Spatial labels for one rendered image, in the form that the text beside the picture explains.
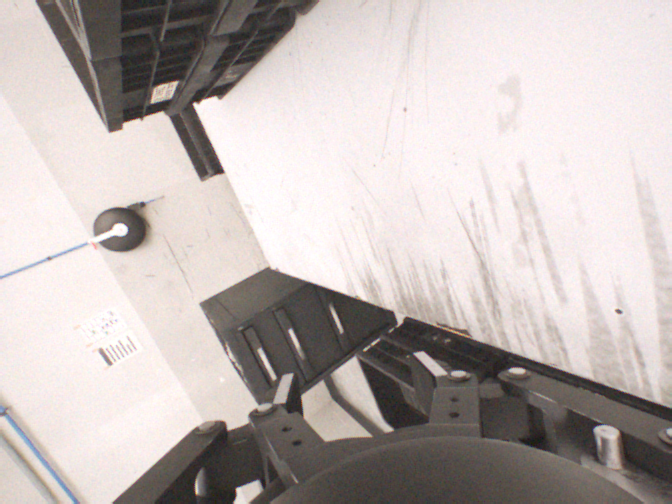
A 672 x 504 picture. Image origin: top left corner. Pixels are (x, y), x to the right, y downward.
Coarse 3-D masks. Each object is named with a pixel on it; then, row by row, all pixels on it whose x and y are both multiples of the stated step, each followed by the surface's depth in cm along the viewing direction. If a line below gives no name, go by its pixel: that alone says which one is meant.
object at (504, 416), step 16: (448, 368) 15; (480, 384) 13; (496, 384) 13; (480, 400) 12; (496, 400) 12; (512, 400) 12; (496, 416) 12; (512, 416) 12; (528, 416) 11; (496, 432) 12; (512, 432) 12; (528, 432) 11; (544, 432) 12
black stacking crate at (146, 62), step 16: (48, 0) 58; (48, 16) 58; (64, 32) 59; (176, 32) 35; (192, 32) 36; (80, 48) 60; (128, 48) 34; (144, 48) 34; (160, 48) 36; (176, 48) 37; (192, 48) 38; (80, 64) 61; (128, 64) 36; (144, 64) 39; (160, 64) 40; (176, 64) 41; (192, 64) 42; (128, 80) 41; (144, 80) 42; (160, 80) 46; (176, 80) 47; (96, 96) 62; (128, 96) 49; (144, 96) 51; (176, 96) 55; (128, 112) 56; (144, 112) 59
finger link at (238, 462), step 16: (272, 400) 15; (240, 432) 12; (224, 448) 11; (240, 448) 11; (256, 448) 12; (208, 464) 11; (224, 464) 11; (240, 464) 11; (256, 464) 12; (208, 480) 11; (224, 480) 11; (240, 480) 11; (256, 480) 12; (208, 496) 11
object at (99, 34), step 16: (64, 0) 29; (80, 0) 21; (96, 0) 21; (112, 0) 22; (80, 16) 23; (96, 16) 23; (112, 16) 24; (80, 32) 27; (96, 32) 25; (112, 32) 26; (96, 48) 28; (112, 48) 29
